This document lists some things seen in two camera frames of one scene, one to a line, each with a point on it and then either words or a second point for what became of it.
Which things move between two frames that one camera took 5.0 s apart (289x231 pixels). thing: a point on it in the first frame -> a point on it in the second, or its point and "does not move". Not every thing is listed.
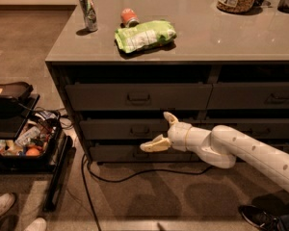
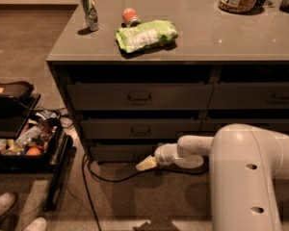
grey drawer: x=135 y=153 does not move
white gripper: x=178 y=135 -> x=164 y=155
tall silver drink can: x=90 y=12 does not move
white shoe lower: x=39 y=224 does not move
